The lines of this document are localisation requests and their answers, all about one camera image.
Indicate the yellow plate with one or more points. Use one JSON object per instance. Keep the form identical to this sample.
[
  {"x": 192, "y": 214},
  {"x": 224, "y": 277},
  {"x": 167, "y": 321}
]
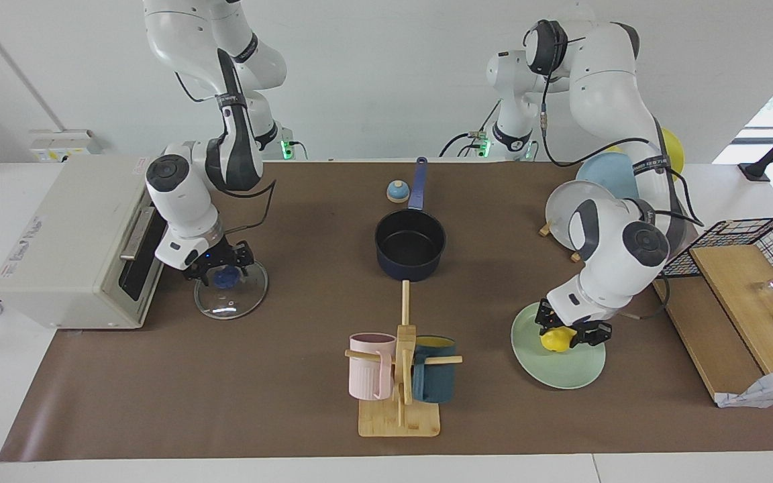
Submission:
[{"x": 674, "y": 151}]

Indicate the wooden mug tree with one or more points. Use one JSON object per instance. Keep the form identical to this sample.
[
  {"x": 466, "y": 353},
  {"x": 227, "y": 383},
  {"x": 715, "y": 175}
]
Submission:
[{"x": 400, "y": 419}]

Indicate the light wooden board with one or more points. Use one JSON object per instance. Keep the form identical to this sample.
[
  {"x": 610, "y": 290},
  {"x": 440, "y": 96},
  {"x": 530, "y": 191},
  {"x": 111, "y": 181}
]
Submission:
[{"x": 742, "y": 295}]

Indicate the yellow potato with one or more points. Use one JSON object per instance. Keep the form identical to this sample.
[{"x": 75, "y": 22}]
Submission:
[{"x": 556, "y": 341}]

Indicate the wooden plate rack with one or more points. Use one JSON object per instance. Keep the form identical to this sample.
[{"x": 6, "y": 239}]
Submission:
[{"x": 544, "y": 231}]

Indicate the glass lid with blue knob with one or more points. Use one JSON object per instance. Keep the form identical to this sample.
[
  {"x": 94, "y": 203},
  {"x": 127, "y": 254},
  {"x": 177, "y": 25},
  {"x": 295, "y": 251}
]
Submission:
[{"x": 239, "y": 302}]

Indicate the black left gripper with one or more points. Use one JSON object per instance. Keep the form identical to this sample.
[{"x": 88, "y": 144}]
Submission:
[{"x": 574, "y": 325}]

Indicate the light blue plate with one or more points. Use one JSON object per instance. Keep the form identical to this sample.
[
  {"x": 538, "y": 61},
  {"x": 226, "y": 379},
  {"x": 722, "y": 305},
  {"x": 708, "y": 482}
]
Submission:
[{"x": 611, "y": 178}]

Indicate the grey plate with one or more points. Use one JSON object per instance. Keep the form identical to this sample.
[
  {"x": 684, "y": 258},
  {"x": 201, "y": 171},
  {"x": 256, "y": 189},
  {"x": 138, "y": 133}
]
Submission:
[{"x": 557, "y": 215}]

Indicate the green plate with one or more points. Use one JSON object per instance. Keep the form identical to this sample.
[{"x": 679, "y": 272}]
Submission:
[{"x": 561, "y": 372}]

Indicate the brown table mat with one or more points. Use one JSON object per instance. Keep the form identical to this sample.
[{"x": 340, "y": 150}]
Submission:
[{"x": 292, "y": 376}]

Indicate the dark blue mug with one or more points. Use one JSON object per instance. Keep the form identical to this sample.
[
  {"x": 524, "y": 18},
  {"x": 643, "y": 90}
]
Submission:
[{"x": 435, "y": 379}]

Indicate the pink mug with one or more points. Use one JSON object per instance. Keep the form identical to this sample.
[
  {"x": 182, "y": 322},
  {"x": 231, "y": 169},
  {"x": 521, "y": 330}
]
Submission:
[{"x": 368, "y": 376}]

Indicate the white power strip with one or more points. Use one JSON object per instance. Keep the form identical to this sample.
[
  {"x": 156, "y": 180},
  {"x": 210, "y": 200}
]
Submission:
[{"x": 58, "y": 151}]

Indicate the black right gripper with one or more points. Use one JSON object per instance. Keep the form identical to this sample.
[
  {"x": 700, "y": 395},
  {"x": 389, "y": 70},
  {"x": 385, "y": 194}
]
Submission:
[{"x": 219, "y": 258}]

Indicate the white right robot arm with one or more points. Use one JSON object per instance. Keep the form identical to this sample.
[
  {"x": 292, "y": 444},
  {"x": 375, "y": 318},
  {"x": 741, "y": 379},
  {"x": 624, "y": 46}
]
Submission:
[{"x": 178, "y": 194}]

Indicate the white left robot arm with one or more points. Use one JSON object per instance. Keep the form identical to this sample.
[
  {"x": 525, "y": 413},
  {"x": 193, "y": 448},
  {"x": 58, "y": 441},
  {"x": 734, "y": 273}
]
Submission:
[{"x": 608, "y": 100}]

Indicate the beige toaster oven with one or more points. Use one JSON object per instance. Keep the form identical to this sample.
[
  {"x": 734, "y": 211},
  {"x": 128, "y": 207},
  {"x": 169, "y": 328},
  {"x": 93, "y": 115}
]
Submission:
[{"x": 64, "y": 241}]

